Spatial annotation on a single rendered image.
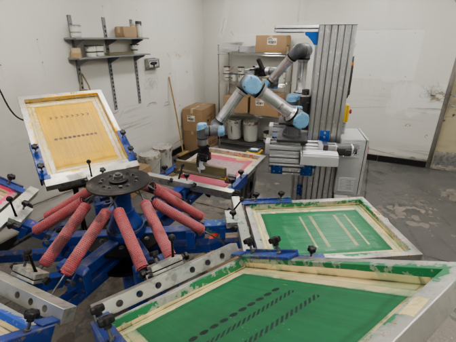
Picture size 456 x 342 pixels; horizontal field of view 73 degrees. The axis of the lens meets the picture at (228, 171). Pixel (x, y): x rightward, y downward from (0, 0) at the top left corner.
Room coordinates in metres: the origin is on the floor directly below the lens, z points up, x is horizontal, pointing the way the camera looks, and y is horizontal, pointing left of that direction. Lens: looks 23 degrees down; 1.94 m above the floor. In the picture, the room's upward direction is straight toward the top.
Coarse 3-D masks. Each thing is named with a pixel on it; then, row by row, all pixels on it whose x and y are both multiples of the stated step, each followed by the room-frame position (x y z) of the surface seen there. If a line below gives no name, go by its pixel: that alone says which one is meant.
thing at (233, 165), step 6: (228, 162) 2.46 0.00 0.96; (234, 162) 2.46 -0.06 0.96; (240, 162) 2.46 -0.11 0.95; (246, 162) 2.46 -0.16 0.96; (228, 168) 2.33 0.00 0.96; (234, 168) 2.33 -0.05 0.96; (240, 168) 2.33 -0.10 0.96; (204, 180) 2.09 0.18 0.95; (210, 180) 2.09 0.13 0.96; (216, 180) 2.09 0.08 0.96; (222, 180) 2.09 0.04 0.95; (222, 186) 2.00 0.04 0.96
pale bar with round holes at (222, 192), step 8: (152, 176) 1.99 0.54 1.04; (160, 176) 1.98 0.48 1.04; (168, 176) 1.98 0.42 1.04; (168, 184) 1.93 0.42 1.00; (200, 184) 1.86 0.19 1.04; (200, 192) 1.83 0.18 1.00; (208, 192) 1.80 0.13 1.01; (216, 192) 1.77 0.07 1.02; (224, 192) 1.75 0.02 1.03; (232, 192) 1.74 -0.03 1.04
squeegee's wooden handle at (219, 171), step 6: (180, 162) 2.12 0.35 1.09; (186, 162) 2.10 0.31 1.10; (192, 162) 2.09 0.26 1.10; (186, 168) 2.10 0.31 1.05; (192, 168) 2.08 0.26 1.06; (210, 168) 2.02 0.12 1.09; (216, 168) 2.00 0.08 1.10; (222, 168) 1.98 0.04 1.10; (216, 174) 2.00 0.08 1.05; (222, 174) 1.98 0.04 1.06
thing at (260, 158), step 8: (216, 152) 2.70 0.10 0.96; (224, 152) 2.67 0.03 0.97; (232, 152) 2.64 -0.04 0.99; (240, 152) 2.62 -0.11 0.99; (192, 160) 2.45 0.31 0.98; (256, 160) 2.42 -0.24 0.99; (264, 160) 2.50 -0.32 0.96; (248, 168) 2.24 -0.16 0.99; (256, 168) 2.32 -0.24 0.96; (248, 176) 2.15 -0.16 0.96
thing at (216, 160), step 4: (212, 156) 2.61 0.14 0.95; (216, 156) 2.61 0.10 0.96; (220, 156) 2.61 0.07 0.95; (224, 156) 2.61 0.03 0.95; (208, 160) 2.51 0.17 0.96; (212, 160) 2.51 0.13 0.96; (216, 160) 2.51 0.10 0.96; (220, 160) 2.51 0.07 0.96; (224, 160) 2.51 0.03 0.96; (212, 164) 2.41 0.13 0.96; (216, 164) 2.41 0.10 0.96; (220, 164) 2.41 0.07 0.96; (180, 176) 2.17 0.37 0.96; (184, 176) 2.17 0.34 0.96; (192, 176) 2.17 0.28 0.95; (196, 176) 2.17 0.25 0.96; (200, 176) 2.17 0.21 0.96; (196, 180) 2.09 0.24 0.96; (200, 180) 2.09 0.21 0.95
